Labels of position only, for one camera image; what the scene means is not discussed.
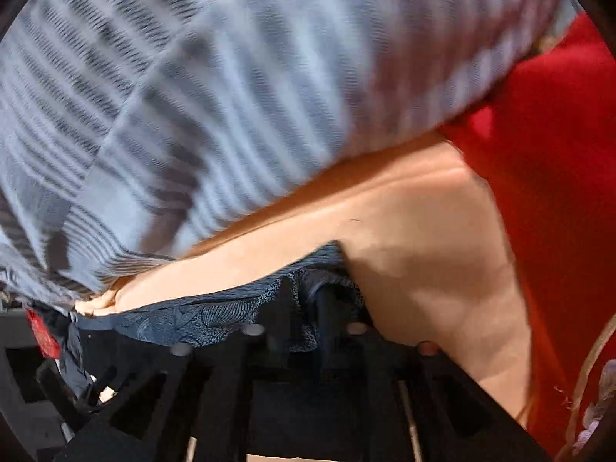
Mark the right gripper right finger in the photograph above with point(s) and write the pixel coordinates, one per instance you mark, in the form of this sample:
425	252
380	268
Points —
407	403

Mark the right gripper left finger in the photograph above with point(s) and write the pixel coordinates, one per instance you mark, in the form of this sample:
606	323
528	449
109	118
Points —
199	404

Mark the black pants grey waistband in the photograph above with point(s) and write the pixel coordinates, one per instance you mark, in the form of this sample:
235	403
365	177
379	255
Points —
133	341

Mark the orange bed sheet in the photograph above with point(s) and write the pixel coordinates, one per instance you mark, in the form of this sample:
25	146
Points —
425	246

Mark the grey striped blanket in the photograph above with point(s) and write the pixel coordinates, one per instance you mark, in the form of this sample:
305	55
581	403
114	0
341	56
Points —
132	130

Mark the red patterned cloth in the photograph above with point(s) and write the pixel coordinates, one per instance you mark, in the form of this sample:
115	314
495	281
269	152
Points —
544	140

